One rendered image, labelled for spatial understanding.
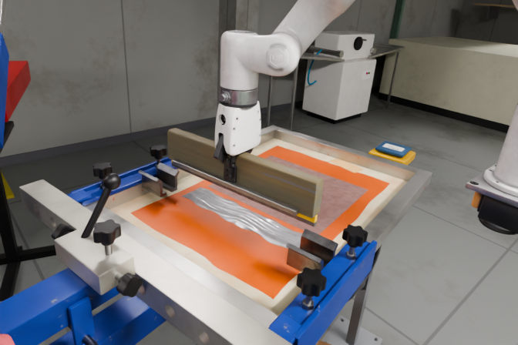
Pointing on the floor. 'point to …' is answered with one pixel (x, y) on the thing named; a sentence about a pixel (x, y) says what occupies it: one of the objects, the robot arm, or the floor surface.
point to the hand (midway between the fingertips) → (236, 169)
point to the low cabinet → (455, 78)
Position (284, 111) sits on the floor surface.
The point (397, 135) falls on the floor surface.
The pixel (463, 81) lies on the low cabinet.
